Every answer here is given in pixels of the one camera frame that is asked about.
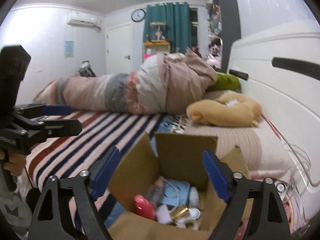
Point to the striped blanket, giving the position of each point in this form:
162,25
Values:
100,130

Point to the gold trimmed box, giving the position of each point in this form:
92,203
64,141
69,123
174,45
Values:
180,211

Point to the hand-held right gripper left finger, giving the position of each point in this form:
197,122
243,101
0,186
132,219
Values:
107,170

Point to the green plush toy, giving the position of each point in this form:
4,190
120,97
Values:
225,82

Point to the blue wall poster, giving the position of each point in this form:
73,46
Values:
69,49

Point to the white contact lens case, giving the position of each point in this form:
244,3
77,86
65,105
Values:
195,213

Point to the person's left hand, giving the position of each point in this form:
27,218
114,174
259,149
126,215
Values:
17,166

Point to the teal curtain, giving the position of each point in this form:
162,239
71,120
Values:
175,25

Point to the white door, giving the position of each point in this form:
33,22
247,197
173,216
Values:
118,50

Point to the white air conditioner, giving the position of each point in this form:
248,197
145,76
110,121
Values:
82,20

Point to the round wall clock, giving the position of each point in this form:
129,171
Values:
138,15

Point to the white round device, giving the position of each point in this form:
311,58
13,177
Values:
281,187

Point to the white plastic clip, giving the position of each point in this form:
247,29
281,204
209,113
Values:
186,223

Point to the dark shelf unit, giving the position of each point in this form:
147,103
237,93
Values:
228,17

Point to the cardboard box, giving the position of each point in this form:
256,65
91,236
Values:
180,155

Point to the glass display case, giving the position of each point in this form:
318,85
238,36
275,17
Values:
158,31

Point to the yellow shelf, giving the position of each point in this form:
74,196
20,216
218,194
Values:
156,43

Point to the rolled striped duvet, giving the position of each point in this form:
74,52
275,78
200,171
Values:
150,90

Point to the red plastic bottle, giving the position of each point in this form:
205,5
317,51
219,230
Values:
145,206

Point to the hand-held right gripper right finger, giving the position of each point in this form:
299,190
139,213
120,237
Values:
216,175

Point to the blue square device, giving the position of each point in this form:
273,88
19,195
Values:
182,191

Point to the person's grey patterned clothing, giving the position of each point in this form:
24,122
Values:
13,210

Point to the tan plush toy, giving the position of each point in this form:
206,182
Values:
225,112

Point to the white headboard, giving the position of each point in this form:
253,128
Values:
275,85

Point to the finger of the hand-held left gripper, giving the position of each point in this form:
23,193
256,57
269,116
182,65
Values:
62,127
57,110

